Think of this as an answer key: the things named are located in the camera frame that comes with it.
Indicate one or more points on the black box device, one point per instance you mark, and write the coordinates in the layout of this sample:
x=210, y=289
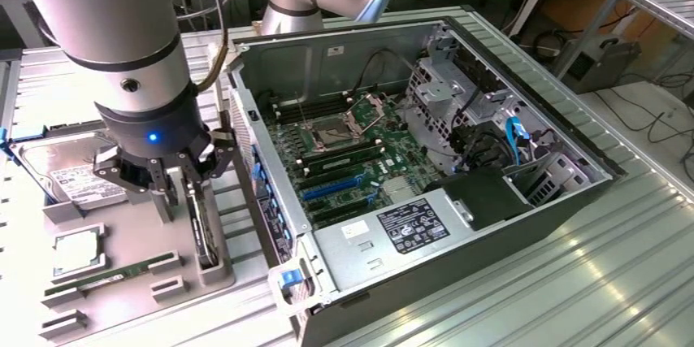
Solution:
x=600, y=64

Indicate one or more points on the black fan shroud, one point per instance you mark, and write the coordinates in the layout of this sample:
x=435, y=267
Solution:
x=482, y=196

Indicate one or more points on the blue expansion slot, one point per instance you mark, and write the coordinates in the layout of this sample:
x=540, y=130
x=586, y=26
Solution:
x=331, y=187

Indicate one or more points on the grey power supply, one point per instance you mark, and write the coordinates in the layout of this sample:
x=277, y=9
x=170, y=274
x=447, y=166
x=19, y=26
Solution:
x=379, y=249

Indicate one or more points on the aluminium frame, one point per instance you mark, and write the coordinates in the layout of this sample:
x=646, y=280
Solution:
x=645, y=1

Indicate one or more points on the black open PC case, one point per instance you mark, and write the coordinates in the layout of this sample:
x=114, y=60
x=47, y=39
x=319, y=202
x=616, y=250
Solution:
x=488, y=217

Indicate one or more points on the silver CPU chip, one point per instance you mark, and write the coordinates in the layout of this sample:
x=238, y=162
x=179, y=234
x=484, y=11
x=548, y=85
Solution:
x=76, y=254

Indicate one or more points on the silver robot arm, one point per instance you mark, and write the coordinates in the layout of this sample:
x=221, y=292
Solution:
x=117, y=26

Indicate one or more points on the metal disk bay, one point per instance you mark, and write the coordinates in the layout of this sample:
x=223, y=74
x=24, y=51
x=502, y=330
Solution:
x=445, y=95

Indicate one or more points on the green RAM stick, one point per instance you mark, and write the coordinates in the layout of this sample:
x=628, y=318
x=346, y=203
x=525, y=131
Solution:
x=108, y=276

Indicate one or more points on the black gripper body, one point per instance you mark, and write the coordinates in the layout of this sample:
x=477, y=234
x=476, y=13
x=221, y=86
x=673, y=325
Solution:
x=154, y=131

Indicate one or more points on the CPU socket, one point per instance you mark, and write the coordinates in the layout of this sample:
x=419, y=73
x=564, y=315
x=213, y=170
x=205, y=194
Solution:
x=331, y=132

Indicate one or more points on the installed RAM stick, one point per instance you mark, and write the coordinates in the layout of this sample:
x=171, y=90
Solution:
x=341, y=160

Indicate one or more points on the blue case latch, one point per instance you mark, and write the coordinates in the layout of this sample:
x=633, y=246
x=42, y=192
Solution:
x=290, y=278

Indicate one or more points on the black graphics card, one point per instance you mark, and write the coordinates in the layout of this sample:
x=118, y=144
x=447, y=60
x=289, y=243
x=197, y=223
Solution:
x=205, y=225

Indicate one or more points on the grey parts rack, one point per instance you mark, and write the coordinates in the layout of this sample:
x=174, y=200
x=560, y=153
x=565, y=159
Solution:
x=125, y=241

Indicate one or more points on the green motherboard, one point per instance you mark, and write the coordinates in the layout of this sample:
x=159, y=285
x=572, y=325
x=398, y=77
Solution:
x=379, y=160

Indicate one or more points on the silver chipset heatsink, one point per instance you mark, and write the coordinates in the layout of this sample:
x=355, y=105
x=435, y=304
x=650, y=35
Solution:
x=401, y=187

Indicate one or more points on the metal socket cover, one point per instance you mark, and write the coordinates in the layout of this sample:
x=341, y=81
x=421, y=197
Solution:
x=367, y=109

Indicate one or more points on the thin locking lever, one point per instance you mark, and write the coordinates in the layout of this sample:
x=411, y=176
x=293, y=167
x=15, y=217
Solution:
x=303, y=109

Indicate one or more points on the silver hard disk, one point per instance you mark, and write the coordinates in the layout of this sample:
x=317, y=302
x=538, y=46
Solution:
x=59, y=168

